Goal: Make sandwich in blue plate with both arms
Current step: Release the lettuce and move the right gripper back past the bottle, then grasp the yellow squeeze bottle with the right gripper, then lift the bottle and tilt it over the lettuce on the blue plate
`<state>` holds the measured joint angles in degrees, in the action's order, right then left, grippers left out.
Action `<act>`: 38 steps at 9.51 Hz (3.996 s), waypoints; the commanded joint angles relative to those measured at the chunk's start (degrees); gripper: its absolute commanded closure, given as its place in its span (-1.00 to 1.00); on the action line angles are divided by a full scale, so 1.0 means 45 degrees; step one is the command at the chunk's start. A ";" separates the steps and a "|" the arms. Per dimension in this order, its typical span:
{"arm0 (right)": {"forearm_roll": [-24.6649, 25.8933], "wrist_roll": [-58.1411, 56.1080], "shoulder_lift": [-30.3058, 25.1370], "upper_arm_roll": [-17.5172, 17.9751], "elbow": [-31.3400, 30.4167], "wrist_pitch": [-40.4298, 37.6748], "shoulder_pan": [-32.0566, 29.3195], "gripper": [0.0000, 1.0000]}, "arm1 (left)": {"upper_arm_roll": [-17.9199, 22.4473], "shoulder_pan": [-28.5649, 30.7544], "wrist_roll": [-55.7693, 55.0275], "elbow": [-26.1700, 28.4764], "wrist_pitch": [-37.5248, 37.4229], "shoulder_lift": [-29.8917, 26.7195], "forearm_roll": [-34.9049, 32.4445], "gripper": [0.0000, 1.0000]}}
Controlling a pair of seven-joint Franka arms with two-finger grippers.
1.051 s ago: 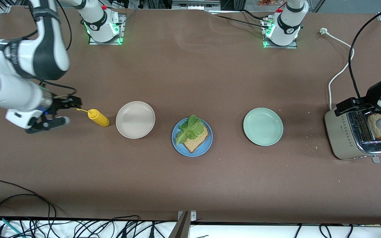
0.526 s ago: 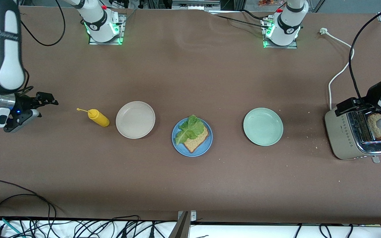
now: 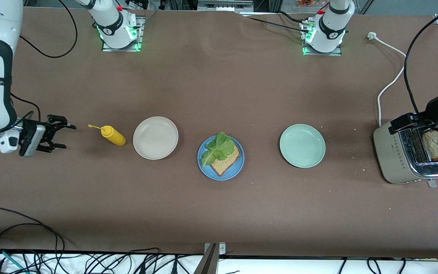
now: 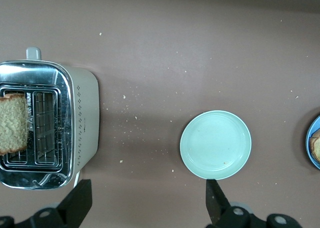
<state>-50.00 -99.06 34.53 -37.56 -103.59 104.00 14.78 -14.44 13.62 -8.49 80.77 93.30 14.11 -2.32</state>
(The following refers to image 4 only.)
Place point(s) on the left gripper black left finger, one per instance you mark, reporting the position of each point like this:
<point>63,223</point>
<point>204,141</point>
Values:
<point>71,209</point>

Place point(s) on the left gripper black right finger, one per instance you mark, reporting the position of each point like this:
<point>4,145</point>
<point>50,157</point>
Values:
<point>221,215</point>

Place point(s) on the brown bread slice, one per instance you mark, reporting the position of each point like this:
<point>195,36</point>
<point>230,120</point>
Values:
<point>13,124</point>
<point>316,147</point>

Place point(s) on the mint green round plate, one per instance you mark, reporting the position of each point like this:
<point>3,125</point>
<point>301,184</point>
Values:
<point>215,145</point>

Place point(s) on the blue round plate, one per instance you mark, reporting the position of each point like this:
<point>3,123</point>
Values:
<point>308,147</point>

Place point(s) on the beige chrome toaster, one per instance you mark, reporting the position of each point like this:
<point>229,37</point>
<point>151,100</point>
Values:
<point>82,117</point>

